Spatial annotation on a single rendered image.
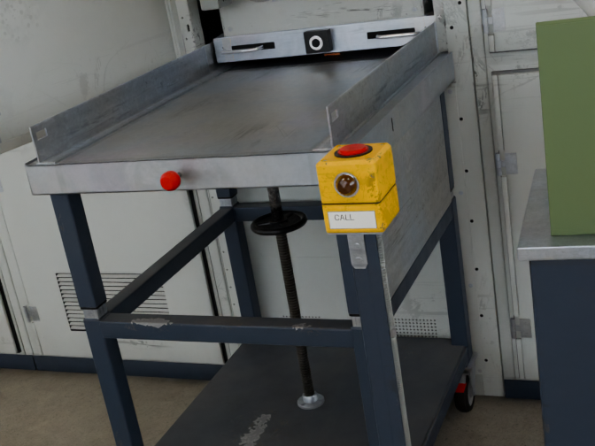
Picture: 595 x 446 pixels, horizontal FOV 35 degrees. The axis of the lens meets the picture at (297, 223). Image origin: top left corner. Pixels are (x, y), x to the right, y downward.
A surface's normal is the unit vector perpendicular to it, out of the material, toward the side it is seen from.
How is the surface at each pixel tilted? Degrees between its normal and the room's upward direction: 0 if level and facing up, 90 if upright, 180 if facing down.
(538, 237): 0
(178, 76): 90
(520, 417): 0
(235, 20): 90
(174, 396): 0
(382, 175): 91
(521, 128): 90
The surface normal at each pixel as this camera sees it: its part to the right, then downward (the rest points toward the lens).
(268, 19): -0.36, 0.37
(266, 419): -0.16, -0.93
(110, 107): 0.92, -0.01
